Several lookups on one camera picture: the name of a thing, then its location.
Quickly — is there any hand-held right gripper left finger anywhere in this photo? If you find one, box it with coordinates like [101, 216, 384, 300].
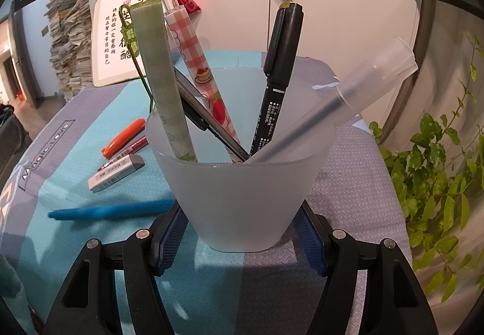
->
[43, 202, 186, 335]

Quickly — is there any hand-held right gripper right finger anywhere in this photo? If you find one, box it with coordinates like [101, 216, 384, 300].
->
[291, 202, 439, 335]

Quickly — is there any blue pen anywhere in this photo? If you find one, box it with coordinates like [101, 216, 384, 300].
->
[48, 199, 176, 222]

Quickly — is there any frosted plastic cup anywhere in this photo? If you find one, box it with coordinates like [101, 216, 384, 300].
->
[146, 68, 339, 253]

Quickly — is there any white eraser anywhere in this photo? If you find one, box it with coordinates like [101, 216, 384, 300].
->
[88, 154, 145, 193]

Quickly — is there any red pen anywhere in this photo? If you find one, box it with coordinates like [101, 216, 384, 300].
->
[97, 136, 148, 173]

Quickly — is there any orange pen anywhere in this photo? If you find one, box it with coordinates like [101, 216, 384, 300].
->
[101, 118, 146, 159]

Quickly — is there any black pen with clip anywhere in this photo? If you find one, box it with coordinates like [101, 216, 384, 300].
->
[174, 68, 250, 162]

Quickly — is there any translucent frosted pen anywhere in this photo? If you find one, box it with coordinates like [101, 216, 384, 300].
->
[251, 36, 418, 162]

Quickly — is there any green pen with gold clip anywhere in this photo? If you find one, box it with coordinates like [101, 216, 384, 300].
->
[120, 0, 198, 162]

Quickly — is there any black marker pen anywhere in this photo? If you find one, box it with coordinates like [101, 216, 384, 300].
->
[250, 3, 304, 158]

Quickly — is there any pink checked pen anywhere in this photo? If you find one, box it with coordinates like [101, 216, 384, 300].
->
[158, 0, 246, 163]

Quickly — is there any teal grey tablecloth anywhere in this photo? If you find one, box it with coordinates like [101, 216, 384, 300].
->
[0, 51, 413, 335]

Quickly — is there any green leafy plant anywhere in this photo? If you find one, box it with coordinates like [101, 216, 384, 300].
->
[368, 32, 484, 305]

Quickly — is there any dark sofa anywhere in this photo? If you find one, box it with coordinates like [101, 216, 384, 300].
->
[0, 104, 34, 173]

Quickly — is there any white calligraphy sign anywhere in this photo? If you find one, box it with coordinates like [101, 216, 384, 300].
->
[92, 0, 171, 88]

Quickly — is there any stack of newspapers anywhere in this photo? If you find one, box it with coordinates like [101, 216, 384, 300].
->
[47, 0, 95, 103]

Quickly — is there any wooden door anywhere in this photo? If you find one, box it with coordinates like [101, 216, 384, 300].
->
[0, 48, 23, 105]

